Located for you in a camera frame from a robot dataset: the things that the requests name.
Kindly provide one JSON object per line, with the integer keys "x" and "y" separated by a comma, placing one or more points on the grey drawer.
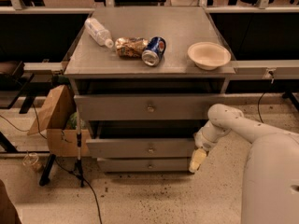
{"x": 145, "y": 106}
{"x": 141, "y": 148}
{"x": 147, "y": 165}

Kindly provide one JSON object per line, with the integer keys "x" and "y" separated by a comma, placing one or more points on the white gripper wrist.
{"x": 204, "y": 139}

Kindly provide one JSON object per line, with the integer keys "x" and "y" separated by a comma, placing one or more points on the grey top drawer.
{"x": 145, "y": 106}

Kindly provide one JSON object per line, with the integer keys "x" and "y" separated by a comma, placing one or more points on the clear plastic water bottle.
{"x": 99, "y": 33}

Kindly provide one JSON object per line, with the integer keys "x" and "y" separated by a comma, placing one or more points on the white paper bowl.
{"x": 208, "y": 55}

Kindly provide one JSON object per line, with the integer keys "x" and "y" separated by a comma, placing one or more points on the grey drawer cabinet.
{"x": 95, "y": 70}

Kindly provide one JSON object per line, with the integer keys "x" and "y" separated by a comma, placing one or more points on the brown cardboard box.
{"x": 53, "y": 118}

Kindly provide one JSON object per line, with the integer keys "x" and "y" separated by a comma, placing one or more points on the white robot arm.
{"x": 271, "y": 174}

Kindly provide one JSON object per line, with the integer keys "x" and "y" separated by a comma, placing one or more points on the black tripod stand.
{"x": 78, "y": 164}

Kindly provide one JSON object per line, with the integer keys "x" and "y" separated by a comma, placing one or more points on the clear plastic cup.
{"x": 31, "y": 160}

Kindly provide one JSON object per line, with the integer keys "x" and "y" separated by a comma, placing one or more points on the blue soda can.
{"x": 154, "y": 51}

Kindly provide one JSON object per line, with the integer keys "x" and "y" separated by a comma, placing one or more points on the grey bottom drawer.
{"x": 147, "y": 165}

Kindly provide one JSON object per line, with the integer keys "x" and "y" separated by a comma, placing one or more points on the crumpled snack bag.
{"x": 130, "y": 47}

